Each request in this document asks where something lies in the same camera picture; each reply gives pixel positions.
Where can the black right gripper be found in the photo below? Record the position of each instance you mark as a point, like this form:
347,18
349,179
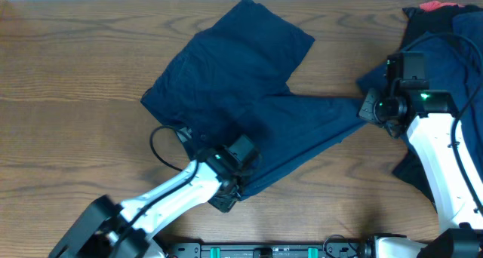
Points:
367,112

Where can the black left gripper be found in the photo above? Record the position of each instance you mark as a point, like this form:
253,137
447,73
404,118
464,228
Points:
226,206

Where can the dark blue shorts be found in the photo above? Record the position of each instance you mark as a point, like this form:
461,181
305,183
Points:
231,80

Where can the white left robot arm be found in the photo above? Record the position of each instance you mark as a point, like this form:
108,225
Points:
127,229

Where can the black garment in pile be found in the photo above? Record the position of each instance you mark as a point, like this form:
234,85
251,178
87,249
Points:
434,21

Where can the red garment in pile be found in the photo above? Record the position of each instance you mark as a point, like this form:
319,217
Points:
435,5

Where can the blue garment at right edge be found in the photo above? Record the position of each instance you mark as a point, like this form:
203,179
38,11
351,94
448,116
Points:
470,26

